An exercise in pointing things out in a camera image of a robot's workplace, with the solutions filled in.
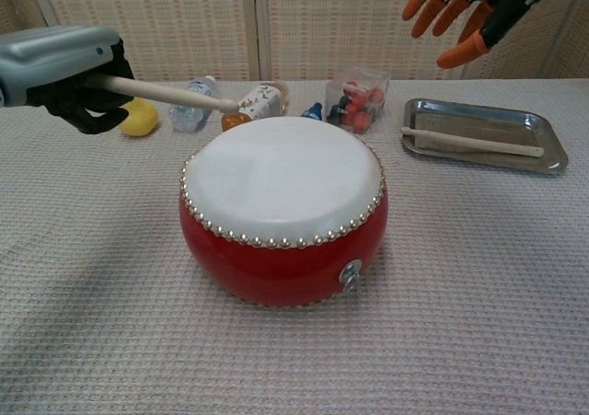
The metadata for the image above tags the black-fingered silver left robot hand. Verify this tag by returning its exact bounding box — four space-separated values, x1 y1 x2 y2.
0 25 136 135

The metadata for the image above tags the wooden drumstick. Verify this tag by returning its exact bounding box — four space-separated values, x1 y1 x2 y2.
89 75 240 113
399 126 545 158

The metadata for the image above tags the stainless steel tray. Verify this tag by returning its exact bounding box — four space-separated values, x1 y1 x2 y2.
402 98 570 175

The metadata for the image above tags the red drum with white head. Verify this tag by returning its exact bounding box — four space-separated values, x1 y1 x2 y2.
178 115 390 309

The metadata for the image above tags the yellow toy pear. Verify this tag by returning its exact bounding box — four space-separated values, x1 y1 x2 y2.
119 99 160 139

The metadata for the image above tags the clear water bottle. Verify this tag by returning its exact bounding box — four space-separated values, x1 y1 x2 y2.
167 75 221 133

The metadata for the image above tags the clear box of red items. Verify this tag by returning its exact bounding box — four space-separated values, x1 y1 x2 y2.
325 66 392 135

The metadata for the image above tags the amber tea bottle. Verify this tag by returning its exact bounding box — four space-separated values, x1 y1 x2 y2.
220 81 291 133

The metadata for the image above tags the beige woven tablecloth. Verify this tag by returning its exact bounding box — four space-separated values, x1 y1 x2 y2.
0 77 589 415

